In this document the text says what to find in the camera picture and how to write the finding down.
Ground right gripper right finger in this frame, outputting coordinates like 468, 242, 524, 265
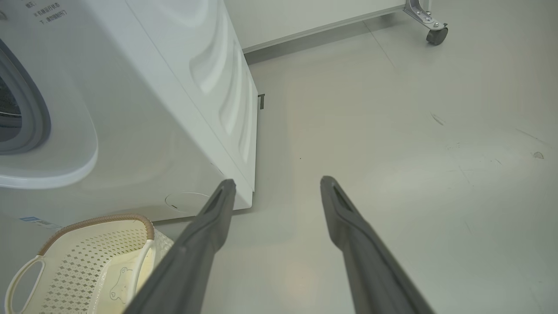
320, 176, 436, 314

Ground blue energy label sticker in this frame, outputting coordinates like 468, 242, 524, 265
18, 215, 62, 230

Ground cream perforated laundry basket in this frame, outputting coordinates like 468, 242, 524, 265
4, 214, 175, 314

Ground white partition board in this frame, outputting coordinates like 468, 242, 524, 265
225, 0, 408, 54

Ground cream garment with bear print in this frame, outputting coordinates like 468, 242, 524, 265
98, 246, 157, 314

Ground metal frame leg with caster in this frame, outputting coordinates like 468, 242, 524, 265
403, 0, 449, 46

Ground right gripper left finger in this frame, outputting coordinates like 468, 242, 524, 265
124, 179, 237, 314

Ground white front-load washing machine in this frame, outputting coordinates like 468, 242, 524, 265
0, 0, 265, 229

